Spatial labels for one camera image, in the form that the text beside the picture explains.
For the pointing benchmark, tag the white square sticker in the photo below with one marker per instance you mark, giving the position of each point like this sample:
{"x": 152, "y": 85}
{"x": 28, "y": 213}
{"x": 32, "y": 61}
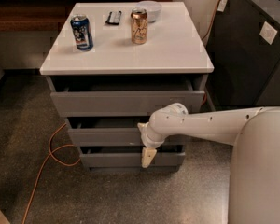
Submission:
{"x": 268, "y": 33}

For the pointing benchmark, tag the blue soda can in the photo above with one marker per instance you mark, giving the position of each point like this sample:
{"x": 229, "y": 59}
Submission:
{"x": 82, "y": 31}

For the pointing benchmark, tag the grey drawer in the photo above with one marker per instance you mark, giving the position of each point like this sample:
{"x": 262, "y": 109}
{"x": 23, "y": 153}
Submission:
{"x": 123, "y": 157}
{"x": 105, "y": 131}
{"x": 127, "y": 101}

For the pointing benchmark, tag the white label tag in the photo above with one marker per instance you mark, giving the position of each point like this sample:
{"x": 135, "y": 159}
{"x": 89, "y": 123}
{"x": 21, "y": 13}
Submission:
{"x": 221, "y": 6}

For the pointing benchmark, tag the white bowl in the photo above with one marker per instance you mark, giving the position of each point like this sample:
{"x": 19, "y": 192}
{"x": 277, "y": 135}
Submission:
{"x": 153, "y": 9}

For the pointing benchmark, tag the grey drawer cabinet white top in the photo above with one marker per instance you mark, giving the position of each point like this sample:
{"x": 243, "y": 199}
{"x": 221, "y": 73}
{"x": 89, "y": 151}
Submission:
{"x": 173, "y": 56}

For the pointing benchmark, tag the dark grey bin cabinet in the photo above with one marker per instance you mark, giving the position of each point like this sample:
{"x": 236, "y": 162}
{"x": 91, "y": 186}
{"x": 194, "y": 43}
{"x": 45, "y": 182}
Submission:
{"x": 246, "y": 68}

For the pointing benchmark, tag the grey top drawer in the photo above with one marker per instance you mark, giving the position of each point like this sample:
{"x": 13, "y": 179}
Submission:
{"x": 127, "y": 101}

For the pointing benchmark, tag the wooden bench shelf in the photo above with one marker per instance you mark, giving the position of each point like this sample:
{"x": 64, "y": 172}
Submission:
{"x": 41, "y": 15}

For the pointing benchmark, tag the gold soda can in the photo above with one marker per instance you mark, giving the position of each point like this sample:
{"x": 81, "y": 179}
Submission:
{"x": 139, "y": 25}

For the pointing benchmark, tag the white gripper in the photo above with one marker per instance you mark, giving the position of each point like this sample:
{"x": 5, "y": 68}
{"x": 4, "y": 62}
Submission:
{"x": 148, "y": 140}

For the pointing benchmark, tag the black rectangular device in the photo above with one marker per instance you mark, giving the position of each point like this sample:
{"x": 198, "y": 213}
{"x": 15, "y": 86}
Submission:
{"x": 114, "y": 18}

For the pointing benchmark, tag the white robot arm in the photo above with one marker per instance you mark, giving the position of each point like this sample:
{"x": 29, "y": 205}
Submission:
{"x": 253, "y": 133}

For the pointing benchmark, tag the grey bottom drawer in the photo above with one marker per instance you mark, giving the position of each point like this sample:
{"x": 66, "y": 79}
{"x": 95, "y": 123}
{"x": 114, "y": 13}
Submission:
{"x": 123, "y": 157}

